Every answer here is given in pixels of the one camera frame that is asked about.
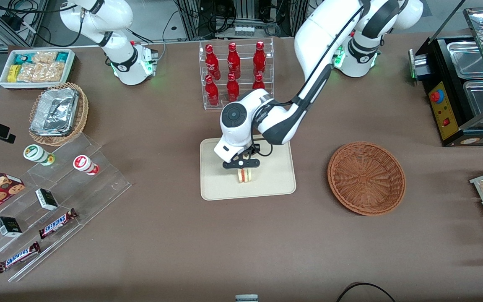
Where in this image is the cream rectangular plastic tray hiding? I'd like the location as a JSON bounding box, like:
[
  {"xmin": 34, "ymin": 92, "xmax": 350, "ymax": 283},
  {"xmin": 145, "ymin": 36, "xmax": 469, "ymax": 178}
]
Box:
[{"xmin": 200, "ymin": 137, "xmax": 297, "ymax": 201}]

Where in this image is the round brown wicker basket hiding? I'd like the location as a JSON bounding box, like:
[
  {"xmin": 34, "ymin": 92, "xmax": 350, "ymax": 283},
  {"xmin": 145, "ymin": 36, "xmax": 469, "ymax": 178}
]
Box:
[{"xmin": 327, "ymin": 142, "xmax": 406, "ymax": 216}]

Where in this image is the light wicker basket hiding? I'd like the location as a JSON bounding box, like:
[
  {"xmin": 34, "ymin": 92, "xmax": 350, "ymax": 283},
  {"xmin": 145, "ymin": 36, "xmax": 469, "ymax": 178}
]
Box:
[{"xmin": 28, "ymin": 82, "xmax": 89, "ymax": 147}]

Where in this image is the aluminium foil tray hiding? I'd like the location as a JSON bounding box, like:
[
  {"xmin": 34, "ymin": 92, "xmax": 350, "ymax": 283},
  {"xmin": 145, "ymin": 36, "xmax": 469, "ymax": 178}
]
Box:
[{"xmin": 30, "ymin": 87, "xmax": 79, "ymax": 137}]

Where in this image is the clear acrylic bottle rack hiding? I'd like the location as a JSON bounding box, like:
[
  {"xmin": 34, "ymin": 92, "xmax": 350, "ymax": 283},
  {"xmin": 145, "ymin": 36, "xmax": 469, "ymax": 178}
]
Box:
[{"xmin": 198, "ymin": 37, "xmax": 275, "ymax": 111}]

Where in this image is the white power strip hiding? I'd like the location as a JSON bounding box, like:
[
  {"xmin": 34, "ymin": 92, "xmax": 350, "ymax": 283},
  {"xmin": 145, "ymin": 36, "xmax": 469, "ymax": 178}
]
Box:
[{"xmin": 232, "ymin": 24, "xmax": 255, "ymax": 37}]

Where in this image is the clear acrylic step display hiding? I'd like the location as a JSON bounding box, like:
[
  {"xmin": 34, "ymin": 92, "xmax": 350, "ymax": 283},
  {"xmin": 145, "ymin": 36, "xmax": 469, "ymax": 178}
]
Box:
[{"xmin": 0, "ymin": 132, "xmax": 132, "ymax": 283}]

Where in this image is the white cup with red lid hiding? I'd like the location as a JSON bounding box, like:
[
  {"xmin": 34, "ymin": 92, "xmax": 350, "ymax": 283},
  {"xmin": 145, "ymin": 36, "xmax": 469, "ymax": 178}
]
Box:
[{"xmin": 73, "ymin": 155, "xmax": 100, "ymax": 176}]

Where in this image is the Snickers chocolate bar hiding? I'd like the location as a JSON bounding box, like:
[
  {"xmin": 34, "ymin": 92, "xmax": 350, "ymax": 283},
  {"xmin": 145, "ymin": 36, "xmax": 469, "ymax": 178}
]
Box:
[
  {"xmin": 0, "ymin": 241, "xmax": 41, "ymax": 274},
  {"xmin": 38, "ymin": 208, "xmax": 78, "ymax": 240}
]

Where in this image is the small black box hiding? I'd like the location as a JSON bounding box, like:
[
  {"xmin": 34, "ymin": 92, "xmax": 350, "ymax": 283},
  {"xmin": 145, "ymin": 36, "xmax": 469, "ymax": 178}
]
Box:
[
  {"xmin": 35, "ymin": 188, "xmax": 59, "ymax": 211},
  {"xmin": 0, "ymin": 216, "xmax": 23, "ymax": 238}
]

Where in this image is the black food warmer cabinet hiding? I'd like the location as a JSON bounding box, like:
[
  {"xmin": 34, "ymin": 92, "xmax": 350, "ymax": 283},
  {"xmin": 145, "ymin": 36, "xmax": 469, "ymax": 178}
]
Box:
[{"xmin": 408, "ymin": 8, "xmax": 483, "ymax": 147}]

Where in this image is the white cup with green lid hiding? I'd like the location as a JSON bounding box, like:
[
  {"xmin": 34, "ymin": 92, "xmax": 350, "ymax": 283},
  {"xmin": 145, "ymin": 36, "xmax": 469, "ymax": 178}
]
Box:
[{"xmin": 23, "ymin": 144, "xmax": 56, "ymax": 167}]

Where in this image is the white plastic snack bin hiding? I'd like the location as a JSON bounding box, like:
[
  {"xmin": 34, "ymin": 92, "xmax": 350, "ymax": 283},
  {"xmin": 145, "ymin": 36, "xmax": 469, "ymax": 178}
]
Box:
[{"xmin": 0, "ymin": 49, "xmax": 76, "ymax": 90}]

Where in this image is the clear bag of crackers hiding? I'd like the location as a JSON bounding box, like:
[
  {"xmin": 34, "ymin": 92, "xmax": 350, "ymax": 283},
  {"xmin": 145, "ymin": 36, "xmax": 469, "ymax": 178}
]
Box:
[
  {"xmin": 32, "ymin": 51, "xmax": 58, "ymax": 65},
  {"xmin": 17, "ymin": 62, "xmax": 65, "ymax": 83}
]

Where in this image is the black cable loop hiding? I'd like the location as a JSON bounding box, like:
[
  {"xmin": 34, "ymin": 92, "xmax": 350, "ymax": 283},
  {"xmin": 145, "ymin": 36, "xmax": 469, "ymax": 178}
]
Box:
[{"xmin": 335, "ymin": 282, "xmax": 397, "ymax": 302}]

